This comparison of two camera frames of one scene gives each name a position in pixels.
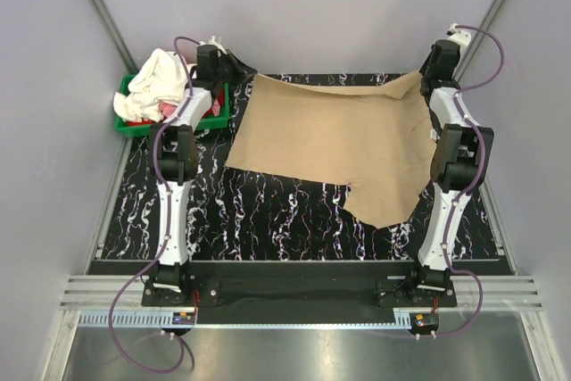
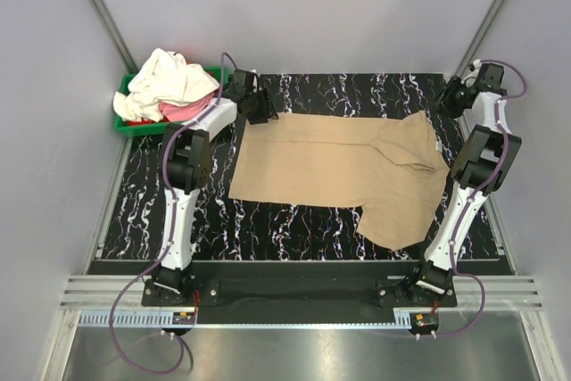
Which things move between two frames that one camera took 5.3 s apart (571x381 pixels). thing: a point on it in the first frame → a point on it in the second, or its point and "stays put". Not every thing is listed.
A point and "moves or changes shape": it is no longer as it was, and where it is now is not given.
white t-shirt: [157, 80] stays put
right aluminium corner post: [477, 37] stays put
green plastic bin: [133, 128] stays put
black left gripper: [240, 70] → [266, 111]
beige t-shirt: [369, 131] moves or changes shape
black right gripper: [424, 66] → [444, 98]
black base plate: [297, 291] stays put
